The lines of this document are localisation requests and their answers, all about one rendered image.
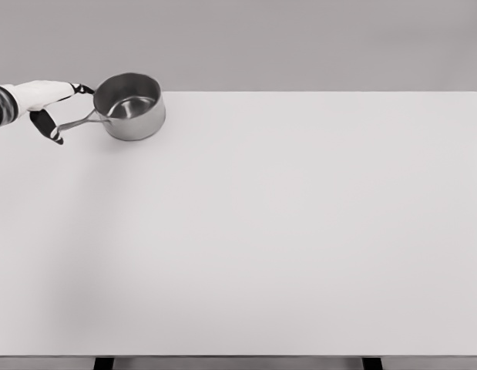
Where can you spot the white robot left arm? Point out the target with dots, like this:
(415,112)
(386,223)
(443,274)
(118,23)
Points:
(3,106)

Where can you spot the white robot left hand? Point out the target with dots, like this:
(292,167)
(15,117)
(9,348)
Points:
(43,94)

